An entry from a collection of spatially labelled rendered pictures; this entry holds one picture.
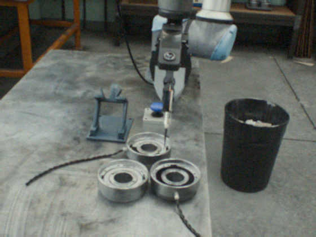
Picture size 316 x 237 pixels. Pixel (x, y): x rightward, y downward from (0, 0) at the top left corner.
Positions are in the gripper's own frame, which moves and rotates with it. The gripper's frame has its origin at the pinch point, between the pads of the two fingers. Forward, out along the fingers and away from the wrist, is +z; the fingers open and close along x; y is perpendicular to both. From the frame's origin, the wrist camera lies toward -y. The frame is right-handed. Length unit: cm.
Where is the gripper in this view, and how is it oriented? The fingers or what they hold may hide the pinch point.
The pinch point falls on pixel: (168, 97)
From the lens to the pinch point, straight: 94.9
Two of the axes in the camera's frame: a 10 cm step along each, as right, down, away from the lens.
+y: 1.1, -4.6, 8.8
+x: -9.9, -1.0, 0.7
